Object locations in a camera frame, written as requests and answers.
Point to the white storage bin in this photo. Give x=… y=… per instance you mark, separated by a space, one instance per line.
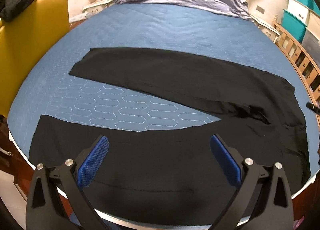
x=299 y=10

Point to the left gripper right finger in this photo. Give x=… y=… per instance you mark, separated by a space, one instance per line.
x=273 y=208

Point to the blue quilted mattress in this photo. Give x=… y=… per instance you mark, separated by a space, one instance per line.
x=51 y=90

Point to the black pants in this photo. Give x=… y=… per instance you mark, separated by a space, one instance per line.
x=170 y=177

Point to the white nightstand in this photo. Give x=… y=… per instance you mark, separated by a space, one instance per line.
x=266 y=28

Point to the dark cloth on armchair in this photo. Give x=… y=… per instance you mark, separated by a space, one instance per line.
x=13 y=8

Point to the teal storage bin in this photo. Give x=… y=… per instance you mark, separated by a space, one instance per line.
x=293 y=25

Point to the grey storage bin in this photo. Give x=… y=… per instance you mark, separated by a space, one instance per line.
x=311 y=44

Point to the yellow armchair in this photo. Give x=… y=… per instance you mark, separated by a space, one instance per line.
x=25 y=40

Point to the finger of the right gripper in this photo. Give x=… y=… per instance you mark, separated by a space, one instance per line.
x=313 y=108

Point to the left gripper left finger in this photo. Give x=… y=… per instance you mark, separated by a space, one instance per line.
x=44 y=206

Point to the wooden crib rail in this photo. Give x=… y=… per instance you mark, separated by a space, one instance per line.
x=302 y=62

